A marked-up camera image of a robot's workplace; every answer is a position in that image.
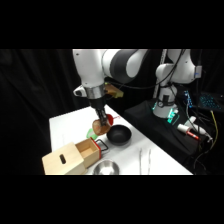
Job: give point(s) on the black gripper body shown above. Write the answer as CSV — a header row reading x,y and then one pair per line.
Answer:
x,y
98,106

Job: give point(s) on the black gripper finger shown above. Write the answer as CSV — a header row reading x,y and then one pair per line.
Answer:
x,y
105,119
100,122

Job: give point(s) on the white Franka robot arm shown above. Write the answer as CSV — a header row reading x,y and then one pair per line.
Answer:
x,y
90,70

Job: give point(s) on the black bowl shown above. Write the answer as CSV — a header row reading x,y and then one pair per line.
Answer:
x,y
119,134

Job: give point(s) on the steel bowl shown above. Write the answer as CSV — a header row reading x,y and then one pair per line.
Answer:
x,y
106,167

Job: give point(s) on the wooden drawer with red edge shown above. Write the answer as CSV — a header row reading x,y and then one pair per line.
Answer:
x,y
88,151

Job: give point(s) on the black robot stand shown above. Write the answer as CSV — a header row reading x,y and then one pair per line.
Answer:
x,y
156,128

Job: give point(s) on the light wooden box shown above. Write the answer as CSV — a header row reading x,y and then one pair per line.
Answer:
x,y
63,162

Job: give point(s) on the black curtain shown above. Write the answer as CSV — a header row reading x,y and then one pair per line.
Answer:
x,y
33,100

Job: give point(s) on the green lit control box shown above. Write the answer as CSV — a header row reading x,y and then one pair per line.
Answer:
x,y
173,116

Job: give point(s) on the white cylinder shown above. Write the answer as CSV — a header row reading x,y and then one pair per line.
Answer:
x,y
183,127

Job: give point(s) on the blue lit device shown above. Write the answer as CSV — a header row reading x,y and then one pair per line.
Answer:
x,y
188,98

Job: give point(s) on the red marker pen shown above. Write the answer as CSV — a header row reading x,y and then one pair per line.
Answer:
x,y
192,135

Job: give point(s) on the tan wrist camera box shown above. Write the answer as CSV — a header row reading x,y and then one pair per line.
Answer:
x,y
112,90

